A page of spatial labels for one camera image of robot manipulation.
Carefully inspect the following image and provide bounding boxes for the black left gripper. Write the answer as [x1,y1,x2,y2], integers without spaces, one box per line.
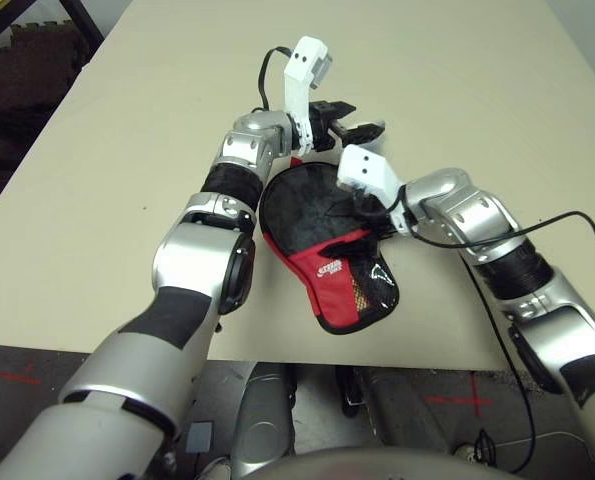
[310,101,387,151]

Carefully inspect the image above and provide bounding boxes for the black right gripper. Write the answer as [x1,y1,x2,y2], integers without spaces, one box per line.
[349,192,393,236]

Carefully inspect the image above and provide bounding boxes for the red black paddle case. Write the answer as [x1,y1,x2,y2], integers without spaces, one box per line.
[258,157,403,335]

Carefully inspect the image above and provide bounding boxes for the grey cloth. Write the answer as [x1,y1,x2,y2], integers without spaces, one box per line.
[337,366,433,454]

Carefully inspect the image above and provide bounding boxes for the silver robot left leg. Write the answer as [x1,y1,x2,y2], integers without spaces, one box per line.
[229,362,298,480]

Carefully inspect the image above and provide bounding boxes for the grey robot torso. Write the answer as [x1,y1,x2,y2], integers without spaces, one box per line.
[271,446,523,480]

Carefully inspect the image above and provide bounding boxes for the grey floor pedal box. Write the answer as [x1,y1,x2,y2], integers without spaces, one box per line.
[186,422,214,454]

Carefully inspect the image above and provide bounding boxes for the black-framed wooden side table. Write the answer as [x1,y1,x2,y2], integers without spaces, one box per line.
[0,0,106,61]

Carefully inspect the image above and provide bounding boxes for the dark foam puzzle mats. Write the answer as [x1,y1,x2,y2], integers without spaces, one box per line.
[0,19,91,166]

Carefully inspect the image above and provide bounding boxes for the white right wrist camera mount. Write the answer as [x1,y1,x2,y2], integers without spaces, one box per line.
[337,144,413,236]

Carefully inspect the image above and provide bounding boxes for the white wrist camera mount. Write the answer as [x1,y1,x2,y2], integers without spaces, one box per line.
[337,144,413,236]
[282,35,336,154]

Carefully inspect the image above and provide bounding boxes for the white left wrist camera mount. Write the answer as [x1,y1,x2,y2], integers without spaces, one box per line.
[282,35,336,154]

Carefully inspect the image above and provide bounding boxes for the black left wrist camera cable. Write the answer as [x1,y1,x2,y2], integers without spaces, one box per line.
[255,46,292,112]

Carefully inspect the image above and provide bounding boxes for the black cable hanging to floor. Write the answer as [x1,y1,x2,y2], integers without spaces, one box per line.
[469,269,538,474]

